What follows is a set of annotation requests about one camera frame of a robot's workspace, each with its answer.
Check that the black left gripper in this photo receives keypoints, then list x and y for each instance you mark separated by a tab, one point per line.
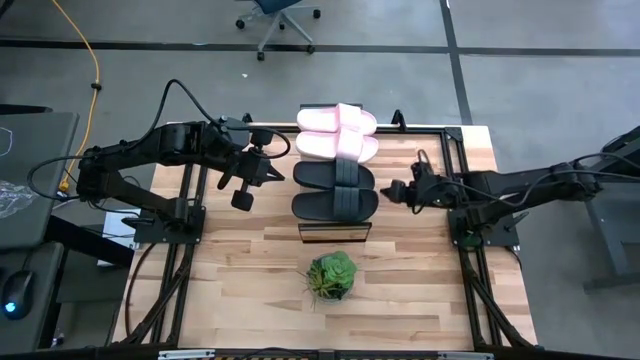
242	167

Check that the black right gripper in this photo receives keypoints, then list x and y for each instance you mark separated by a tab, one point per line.
435	190

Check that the black foam slide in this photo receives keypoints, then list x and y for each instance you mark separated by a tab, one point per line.
315	175
315	205

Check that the pink foam slide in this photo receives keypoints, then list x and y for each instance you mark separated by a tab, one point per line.
317	146
320	119

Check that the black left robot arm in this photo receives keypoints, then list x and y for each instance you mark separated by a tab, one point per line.
150	145

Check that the green succulent plant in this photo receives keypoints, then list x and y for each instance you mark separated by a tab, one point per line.
331	275

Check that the grey white triangle-patterned pot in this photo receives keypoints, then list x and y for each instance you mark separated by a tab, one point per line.
332	299

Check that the blue office chair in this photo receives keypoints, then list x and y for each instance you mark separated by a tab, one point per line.
280	20

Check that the black side desk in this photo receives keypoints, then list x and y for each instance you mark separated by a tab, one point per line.
35	165

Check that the clear plastic bag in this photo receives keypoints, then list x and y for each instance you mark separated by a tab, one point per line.
15	197

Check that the black computer mouse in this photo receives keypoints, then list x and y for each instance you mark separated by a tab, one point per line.
17	295

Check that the black aluminium table frame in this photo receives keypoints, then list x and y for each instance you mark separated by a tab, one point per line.
204	192

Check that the wooden shelf with black frame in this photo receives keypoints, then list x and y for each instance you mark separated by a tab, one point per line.
335	232

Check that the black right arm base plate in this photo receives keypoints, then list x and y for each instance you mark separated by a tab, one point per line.
500	240

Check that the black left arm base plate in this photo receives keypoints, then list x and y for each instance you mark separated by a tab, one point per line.
150	232

